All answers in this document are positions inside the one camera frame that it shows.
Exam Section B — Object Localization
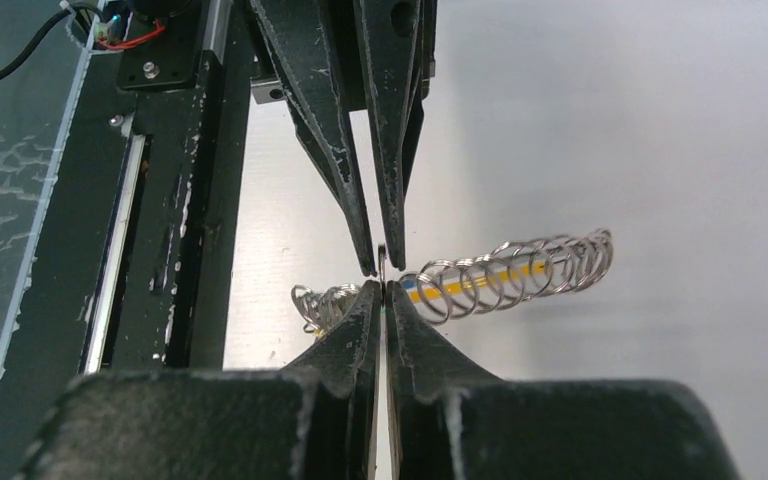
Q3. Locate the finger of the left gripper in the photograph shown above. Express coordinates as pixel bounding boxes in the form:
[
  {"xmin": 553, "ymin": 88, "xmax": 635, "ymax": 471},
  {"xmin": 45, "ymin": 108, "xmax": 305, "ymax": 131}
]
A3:
[
  {"xmin": 354, "ymin": 1, "xmax": 437, "ymax": 271},
  {"xmin": 250, "ymin": 1, "xmax": 376, "ymax": 276}
]

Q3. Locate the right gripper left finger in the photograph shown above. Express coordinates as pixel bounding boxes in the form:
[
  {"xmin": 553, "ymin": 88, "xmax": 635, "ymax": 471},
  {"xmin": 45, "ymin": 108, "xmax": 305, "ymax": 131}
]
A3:
[{"xmin": 19, "ymin": 281, "xmax": 382, "ymax": 479}]

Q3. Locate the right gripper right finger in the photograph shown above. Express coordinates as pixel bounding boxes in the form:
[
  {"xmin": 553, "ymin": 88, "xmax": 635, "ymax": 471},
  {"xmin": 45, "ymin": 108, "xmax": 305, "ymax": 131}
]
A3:
[{"xmin": 385, "ymin": 281, "xmax": 739, "ymax": 479}]

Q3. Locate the large keyring with yellow handle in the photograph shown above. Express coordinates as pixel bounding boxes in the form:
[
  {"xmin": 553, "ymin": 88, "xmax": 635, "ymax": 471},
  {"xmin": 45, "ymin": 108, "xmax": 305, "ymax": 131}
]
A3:
[{"xmin": 289, "ymin": 228, "xmax": 616, "ymax": 336}]

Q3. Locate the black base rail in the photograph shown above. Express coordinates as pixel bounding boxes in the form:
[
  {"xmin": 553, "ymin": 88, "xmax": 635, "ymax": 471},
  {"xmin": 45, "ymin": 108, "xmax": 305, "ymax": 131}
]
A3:
[{"xmin": 0, "ymin": 1, "xmax": 252, "ymax": 479}]

